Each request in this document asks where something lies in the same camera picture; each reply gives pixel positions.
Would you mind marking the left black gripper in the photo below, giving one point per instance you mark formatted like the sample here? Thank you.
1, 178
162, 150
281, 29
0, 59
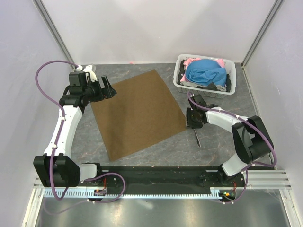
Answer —
101, 95

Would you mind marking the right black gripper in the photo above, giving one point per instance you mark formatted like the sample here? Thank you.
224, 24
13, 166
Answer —
195, 125

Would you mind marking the silver metal fork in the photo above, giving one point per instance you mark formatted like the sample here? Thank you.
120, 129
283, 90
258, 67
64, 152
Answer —
197, 138

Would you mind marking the brown cloth napkin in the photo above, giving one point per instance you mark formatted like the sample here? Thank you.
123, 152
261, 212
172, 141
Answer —
142, 113

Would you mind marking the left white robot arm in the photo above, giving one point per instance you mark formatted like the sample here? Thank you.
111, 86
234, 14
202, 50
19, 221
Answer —
56, 167

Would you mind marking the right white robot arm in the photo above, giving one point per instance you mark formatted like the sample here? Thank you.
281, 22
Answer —
252, 141

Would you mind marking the white plastic basket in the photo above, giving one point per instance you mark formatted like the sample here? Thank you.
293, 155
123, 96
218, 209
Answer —
230, 82

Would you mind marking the grey cloth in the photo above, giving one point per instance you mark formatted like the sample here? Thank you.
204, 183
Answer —
211, 86

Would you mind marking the blue cloth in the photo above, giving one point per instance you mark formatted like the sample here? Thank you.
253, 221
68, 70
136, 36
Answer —
203, 72

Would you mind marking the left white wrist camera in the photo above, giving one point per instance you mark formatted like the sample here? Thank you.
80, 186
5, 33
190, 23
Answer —
90, 69

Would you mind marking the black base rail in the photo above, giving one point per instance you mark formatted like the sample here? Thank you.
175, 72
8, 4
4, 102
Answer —
164, 180

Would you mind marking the left aluminium frame post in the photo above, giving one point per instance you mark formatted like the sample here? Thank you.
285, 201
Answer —
52, 28

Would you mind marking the aluminium frame post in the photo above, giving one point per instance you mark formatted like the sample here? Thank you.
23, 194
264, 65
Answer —
262, 31
52, 28

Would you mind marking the white slotted cable duct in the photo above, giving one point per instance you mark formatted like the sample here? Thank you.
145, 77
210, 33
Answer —
99, 193

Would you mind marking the right aluminium frame post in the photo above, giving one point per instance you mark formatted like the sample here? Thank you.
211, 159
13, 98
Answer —
262, 31

